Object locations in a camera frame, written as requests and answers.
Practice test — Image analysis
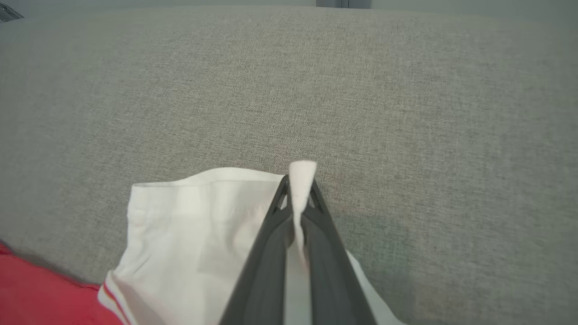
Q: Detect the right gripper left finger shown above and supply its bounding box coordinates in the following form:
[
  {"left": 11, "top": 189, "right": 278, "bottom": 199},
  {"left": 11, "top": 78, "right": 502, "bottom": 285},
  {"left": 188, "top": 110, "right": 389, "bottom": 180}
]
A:
[{"left": 219, "top": 175, "right": 295, "bottom": 325}]

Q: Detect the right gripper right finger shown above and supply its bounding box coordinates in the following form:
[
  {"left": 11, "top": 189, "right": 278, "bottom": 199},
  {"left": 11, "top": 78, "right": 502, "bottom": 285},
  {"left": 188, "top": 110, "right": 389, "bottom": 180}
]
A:
[{"left": 301, "top": 180, "right": 378, "bottom": 325}]

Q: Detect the red t-shirt with white sleeves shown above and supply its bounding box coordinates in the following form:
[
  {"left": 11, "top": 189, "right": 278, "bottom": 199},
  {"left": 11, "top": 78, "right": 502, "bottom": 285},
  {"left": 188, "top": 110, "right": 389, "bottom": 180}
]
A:
[{"left": 0, "top": 160, "right": 407, "bottom": 325}]

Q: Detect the grey metal frame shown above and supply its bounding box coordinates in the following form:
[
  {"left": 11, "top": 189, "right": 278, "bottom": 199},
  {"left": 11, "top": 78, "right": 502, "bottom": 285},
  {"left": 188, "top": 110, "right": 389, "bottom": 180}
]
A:
[{"left": 0, "top": 2, "right": 24, "bottom": 22}]

